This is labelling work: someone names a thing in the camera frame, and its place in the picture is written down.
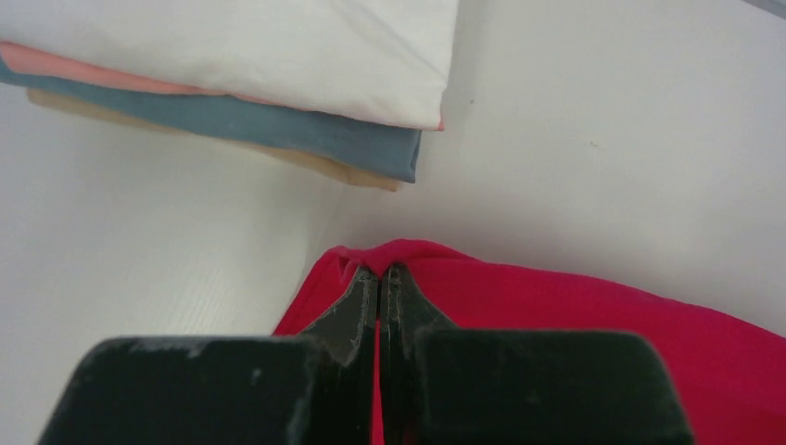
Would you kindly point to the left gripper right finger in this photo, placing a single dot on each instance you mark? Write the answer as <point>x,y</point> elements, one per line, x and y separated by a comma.
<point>444,384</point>

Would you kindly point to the red t shirt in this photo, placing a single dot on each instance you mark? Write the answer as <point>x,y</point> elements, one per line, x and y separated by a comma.
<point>729,374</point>

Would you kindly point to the pink folded t shirt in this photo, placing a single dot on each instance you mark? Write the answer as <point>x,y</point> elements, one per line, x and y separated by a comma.
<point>92,70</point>

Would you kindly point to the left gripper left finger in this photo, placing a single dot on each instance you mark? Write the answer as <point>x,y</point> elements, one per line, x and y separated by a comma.
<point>315,387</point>

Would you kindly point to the tan folded t shirt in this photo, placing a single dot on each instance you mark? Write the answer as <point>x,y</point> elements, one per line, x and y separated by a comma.
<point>324,166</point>

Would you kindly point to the blue folded t shirt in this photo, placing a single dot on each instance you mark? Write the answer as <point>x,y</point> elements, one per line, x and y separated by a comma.
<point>386,150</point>

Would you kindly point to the white folded t shirt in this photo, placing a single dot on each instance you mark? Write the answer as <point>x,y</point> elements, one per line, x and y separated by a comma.
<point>36,21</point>

